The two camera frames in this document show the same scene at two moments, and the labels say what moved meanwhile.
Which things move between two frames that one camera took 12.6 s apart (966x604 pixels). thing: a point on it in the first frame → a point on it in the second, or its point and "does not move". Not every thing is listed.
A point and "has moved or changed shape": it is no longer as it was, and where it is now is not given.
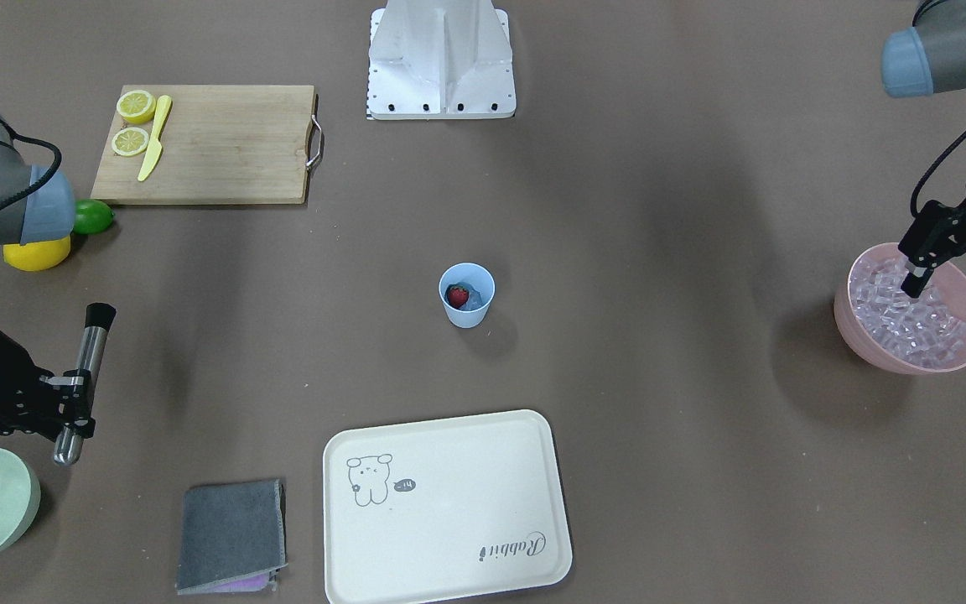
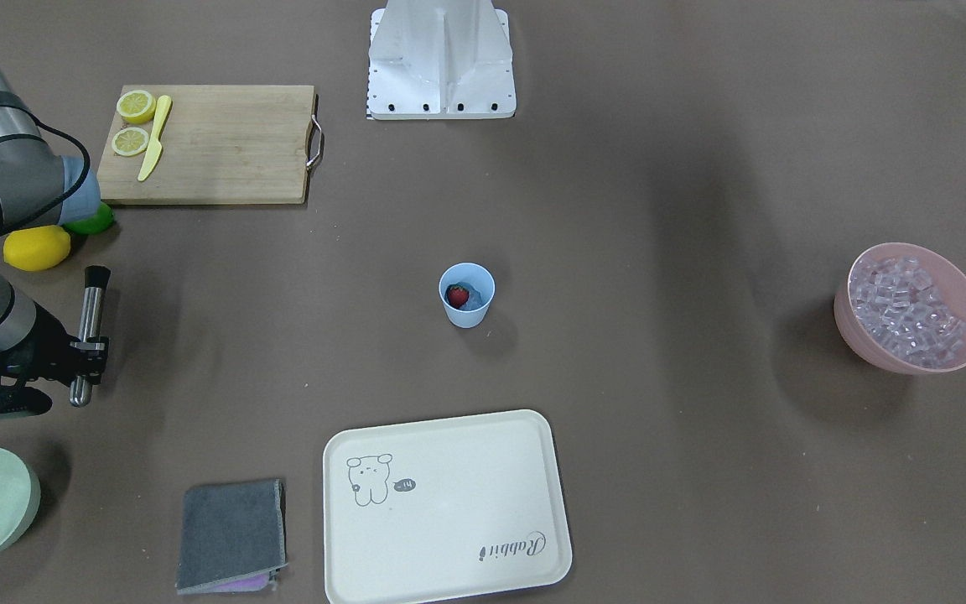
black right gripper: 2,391 → 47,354
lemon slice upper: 136,106 does not move
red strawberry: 457,296 does not move
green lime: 92,216 does not move
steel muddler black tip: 99,315 has moved or changed shape
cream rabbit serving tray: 444,507 does not move
